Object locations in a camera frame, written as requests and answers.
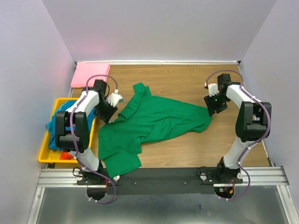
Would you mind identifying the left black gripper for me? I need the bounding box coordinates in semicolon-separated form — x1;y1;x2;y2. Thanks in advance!
94;98;119;124

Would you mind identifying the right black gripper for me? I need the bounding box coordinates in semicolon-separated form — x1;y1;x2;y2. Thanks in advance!
203;92;228;116

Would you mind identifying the green polo t-shirt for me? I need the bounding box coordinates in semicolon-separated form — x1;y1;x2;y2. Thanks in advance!
98;83;212;178

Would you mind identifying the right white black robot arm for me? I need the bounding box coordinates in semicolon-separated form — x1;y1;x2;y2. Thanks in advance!
200;70;271;184

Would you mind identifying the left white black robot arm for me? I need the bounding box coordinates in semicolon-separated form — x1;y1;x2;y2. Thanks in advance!
55;79;123;184

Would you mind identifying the folded pink t-shirt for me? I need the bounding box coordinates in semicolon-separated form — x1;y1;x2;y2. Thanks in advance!
71;62;110;88

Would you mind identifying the crumpled blue t-shirt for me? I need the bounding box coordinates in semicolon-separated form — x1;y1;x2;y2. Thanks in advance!
46;98;95;151

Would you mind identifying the orange red t-shirt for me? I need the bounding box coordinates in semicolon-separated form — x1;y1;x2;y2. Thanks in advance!
60;151;74;160

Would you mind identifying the yellow plastic bin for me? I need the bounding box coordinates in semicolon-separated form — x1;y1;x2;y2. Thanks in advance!
38;98;96;164

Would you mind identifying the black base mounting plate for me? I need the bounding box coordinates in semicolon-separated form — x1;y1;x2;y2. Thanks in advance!
74;167;243;197

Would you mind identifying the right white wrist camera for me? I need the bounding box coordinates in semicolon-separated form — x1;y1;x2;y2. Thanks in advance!
205;82;219;97

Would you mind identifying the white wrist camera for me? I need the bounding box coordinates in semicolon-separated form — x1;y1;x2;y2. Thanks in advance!
205;82;219;97
106;93;123;107

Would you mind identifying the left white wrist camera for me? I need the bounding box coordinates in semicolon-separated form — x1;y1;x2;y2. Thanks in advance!
106;93;123;107

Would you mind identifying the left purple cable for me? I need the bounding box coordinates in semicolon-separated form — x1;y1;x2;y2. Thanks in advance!
70;74;119;204

